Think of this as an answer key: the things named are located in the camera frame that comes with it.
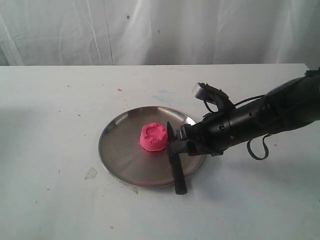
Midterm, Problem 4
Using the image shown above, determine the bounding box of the pink clay lump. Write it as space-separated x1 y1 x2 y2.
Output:
139 122 168 152

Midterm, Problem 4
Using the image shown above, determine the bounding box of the clear tape scrap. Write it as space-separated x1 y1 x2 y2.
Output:
84 167 98 180

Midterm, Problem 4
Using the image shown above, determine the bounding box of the white backdrop curtain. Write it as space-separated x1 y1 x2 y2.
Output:
0 0 320 69

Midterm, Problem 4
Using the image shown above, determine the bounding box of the round stainless steel plate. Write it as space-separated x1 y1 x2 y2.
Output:
98 106 196 188

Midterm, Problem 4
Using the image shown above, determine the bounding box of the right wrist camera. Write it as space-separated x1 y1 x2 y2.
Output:
192 82 229 106

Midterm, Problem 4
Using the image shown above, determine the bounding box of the black knife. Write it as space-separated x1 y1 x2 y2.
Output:
165 121 188 195

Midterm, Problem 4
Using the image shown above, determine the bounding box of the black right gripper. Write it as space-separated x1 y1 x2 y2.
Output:
166 112 240 156

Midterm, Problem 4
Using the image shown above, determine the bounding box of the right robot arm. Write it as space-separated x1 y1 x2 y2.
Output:
166 75 320 156

